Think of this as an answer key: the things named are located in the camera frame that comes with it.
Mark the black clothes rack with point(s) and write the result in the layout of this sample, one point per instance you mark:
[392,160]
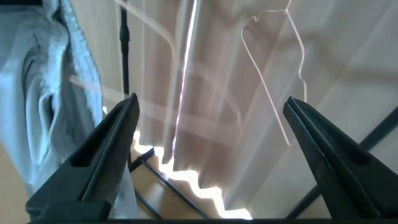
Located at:
[124,37]

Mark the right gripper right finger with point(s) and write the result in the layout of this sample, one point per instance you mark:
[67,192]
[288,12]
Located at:
[357,193]

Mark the pale grey shorts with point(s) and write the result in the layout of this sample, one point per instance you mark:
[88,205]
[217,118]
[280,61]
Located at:
[46,77]

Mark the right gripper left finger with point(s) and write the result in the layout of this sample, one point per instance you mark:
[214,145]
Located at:
[62,193]

